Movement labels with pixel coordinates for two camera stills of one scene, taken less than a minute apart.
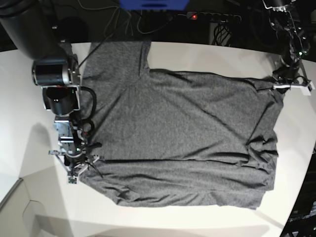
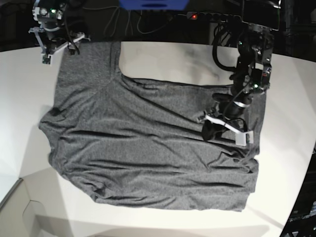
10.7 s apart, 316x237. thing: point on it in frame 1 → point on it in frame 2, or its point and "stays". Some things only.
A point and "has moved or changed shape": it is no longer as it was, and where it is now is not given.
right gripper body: [291, 74] → [253, 75]
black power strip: [213, 17] stays
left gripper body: [72, 152] → [51, 15]
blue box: [155, 5] stays
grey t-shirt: [178, 139] has moved or changed shape
